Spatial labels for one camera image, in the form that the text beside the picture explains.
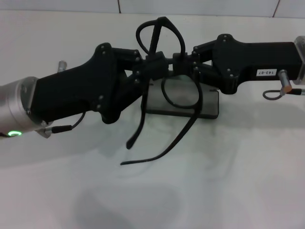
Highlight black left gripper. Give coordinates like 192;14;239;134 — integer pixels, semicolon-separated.
26;43;166;125

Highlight grey right gripper cable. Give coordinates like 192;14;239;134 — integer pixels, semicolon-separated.
263;87;305;102

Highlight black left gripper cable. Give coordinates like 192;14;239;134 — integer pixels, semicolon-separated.
39;111;87;139

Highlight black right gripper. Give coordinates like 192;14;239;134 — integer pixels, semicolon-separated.
173;34;303;95

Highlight silver connector stub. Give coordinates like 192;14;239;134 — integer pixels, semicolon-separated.
56;61;68;73
278;69;293;93

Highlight silver left connector stub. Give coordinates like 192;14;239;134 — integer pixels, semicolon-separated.
56;61;68;73

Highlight black glasses case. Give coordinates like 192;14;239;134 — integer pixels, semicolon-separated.
144;73;220;120

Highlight silver right connector stub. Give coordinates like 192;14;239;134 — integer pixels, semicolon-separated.
278;69;293;93

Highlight black thin-framed glasses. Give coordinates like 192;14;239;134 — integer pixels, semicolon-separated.
120;16;203;167

